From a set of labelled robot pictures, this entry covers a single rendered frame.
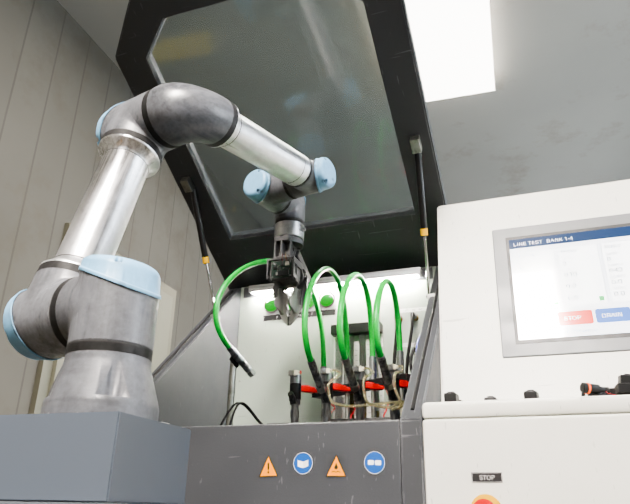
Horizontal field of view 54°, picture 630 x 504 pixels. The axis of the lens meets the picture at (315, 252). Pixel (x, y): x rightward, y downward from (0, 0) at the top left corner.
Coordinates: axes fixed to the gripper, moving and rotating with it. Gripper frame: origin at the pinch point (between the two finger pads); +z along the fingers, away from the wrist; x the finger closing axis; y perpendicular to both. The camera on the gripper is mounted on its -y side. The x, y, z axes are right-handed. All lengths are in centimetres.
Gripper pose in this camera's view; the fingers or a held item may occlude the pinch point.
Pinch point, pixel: (289, 321)
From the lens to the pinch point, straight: 150.6
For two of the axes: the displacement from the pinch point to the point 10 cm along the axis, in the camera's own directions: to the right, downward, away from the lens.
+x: 9.4, -1.2, -3.2
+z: -0.2, 9.2, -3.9
